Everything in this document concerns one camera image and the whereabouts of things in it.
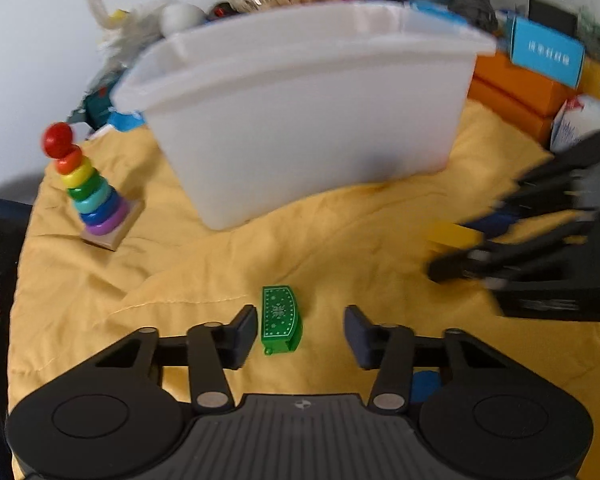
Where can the light blue box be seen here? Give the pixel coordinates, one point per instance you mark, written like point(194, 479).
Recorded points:
point(440, 12)

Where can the yellow cloth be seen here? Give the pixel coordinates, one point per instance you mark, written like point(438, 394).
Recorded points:
point(180, 270)

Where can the green arch block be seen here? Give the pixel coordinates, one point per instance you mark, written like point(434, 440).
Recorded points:
point(280, 320)

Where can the small yellow toy brick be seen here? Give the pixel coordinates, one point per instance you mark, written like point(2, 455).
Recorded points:
point(452, 236)

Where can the white pack with red print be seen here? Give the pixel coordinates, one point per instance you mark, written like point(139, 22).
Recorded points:
point(577, 122)

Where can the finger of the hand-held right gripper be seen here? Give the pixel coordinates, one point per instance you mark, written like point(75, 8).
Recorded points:
point(495, 222)
point(460, 267)

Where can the white ball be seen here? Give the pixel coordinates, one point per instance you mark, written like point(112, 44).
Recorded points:
point(181, 19)

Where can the red and black toy car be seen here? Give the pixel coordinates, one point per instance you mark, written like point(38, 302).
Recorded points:
point(223, 11)

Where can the black box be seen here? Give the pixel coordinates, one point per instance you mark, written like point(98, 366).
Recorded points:
point(552, 12)

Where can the white plastic bin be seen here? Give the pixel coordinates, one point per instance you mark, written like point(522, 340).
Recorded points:
point(305, 125)

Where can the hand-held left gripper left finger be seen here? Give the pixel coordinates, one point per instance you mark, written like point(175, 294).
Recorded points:
point(247, 335)

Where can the orange box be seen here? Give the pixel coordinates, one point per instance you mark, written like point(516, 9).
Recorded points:
point(510, 112)
point(520, 82)

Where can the dark grey cloth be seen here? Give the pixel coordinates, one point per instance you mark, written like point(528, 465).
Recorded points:
point(472, 7)

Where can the blue and white box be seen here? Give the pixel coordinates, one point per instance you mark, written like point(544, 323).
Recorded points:
point(126, 122)

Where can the teal box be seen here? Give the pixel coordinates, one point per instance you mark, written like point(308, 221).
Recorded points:
point(97, 107)

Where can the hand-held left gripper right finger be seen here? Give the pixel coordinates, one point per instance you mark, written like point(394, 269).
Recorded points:
point(355, 334)

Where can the white plastic bag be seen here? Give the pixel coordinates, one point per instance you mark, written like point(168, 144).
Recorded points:
point(125, 30)

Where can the blue box with white print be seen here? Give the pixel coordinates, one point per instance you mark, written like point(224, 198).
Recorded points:
point(547, 52)

